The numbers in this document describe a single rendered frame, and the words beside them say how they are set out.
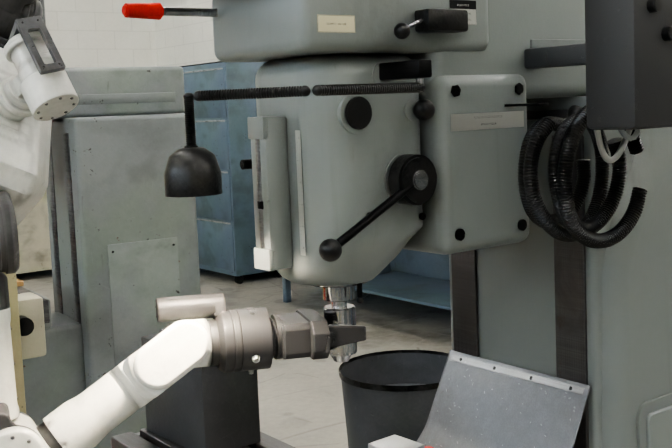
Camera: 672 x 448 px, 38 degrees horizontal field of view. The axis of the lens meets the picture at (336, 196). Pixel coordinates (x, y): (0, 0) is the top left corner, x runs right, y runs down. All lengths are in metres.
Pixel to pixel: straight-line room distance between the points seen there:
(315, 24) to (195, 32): 9.26
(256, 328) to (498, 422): 0.52
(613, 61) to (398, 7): 0.29
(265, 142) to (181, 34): 9.47
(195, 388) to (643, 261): 0.80
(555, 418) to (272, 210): 0.60
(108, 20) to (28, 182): 9.74
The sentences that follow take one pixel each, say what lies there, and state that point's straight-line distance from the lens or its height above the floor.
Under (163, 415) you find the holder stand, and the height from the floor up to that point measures 0.99.
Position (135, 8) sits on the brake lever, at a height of 1.70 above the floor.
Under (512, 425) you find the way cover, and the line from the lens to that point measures 1.67.
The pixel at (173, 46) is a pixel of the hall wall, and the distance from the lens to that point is 10.93.
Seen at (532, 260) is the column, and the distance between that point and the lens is 1.63.
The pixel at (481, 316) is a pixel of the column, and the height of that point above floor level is 1.18.
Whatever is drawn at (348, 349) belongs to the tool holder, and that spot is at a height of 1.21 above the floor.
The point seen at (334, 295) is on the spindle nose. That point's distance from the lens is 1.39.
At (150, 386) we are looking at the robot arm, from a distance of 1.32.
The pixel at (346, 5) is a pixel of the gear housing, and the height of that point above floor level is 1.69.
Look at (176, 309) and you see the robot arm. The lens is 1.37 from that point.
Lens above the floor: 1.56
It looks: 5 degrees down
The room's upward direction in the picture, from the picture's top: 2 degrees counter-clockwise
